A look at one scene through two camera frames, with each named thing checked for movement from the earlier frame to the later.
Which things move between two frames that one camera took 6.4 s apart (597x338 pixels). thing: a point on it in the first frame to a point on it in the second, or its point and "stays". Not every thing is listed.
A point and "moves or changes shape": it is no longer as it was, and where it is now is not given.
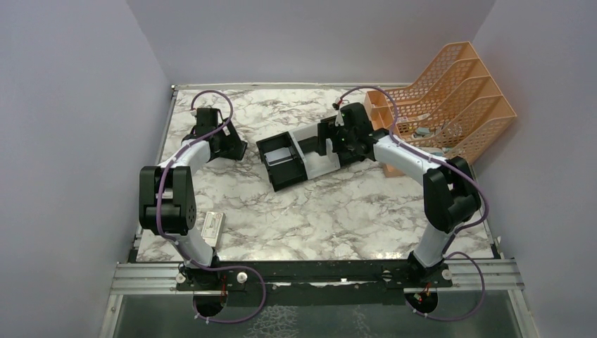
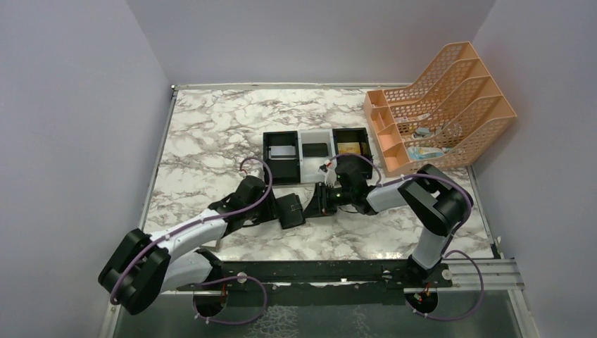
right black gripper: x=329 y=141 to x=322 y=199
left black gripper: x=231 y=143 to x=269 y=210
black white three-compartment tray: x=293 y=156 moves or changes shape
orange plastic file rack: x=453 y=109 stays
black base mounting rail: x=312 y=284 stays
